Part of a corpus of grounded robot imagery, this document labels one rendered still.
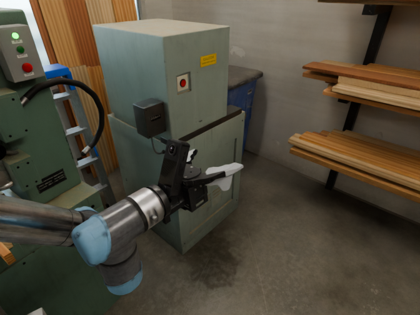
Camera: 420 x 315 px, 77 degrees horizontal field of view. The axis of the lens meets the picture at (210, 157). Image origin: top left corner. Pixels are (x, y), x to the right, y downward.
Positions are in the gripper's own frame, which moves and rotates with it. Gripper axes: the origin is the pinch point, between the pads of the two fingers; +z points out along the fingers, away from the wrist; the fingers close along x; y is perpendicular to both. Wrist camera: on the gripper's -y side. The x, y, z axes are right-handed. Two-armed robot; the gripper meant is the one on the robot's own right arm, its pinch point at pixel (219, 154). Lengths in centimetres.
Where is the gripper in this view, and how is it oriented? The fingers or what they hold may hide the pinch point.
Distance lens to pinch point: 64.6
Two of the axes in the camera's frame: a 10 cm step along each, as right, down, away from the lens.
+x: 7.3, 2.5, -6.4
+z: 6.8, -4.0, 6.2
